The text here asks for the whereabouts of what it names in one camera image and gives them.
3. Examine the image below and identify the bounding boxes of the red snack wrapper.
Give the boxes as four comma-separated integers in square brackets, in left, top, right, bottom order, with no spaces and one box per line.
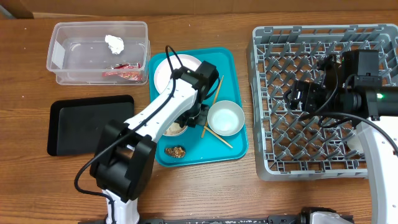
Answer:
[102,63,142,81]

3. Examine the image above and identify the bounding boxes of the white napkin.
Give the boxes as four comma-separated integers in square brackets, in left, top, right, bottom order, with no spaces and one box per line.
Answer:
[104,35,124,55]

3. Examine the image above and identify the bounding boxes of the small white cup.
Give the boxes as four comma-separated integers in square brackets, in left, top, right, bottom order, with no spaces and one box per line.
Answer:
[346,135,364,154]

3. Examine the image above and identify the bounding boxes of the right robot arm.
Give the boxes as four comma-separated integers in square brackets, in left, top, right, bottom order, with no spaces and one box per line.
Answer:
[284,49,397,223]

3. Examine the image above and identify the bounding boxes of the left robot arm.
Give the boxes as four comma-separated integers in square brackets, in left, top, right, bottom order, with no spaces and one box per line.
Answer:
[87,61,219,223]

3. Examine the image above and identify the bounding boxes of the grey dishwasher rack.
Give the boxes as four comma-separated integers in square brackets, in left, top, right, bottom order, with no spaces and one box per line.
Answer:
[248,24,397,181]

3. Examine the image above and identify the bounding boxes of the wooden chopstick slanted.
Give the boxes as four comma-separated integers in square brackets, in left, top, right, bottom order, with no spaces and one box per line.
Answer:
[201,126,233,149]

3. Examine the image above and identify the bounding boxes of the white bowl with crumbs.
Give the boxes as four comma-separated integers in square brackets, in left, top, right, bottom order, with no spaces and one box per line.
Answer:
[164,123,188,137]

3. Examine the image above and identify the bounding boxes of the grey-green empty bowl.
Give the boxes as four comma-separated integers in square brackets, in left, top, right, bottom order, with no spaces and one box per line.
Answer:
[207,100,245,136]

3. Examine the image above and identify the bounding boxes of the wooden chopstick upright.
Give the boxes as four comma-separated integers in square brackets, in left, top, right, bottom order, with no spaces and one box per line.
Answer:
[201,76,224,138]

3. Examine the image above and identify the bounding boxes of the brown food scrap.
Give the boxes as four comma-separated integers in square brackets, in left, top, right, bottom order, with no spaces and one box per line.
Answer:
[165,146,186,158]

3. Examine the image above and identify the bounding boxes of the large white plate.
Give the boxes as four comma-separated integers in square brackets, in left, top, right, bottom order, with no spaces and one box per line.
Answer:
[154,54,201,93]

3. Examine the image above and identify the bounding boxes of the black plastic tray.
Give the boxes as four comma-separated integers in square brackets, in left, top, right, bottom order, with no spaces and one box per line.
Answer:
[47,95,134,156]

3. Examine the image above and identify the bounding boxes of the clear plastic storage bin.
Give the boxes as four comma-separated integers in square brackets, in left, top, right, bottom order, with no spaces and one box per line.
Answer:
[46,21,150,85]

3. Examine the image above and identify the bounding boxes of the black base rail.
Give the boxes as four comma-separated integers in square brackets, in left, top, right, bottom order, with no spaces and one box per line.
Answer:
[77,207,355,224]

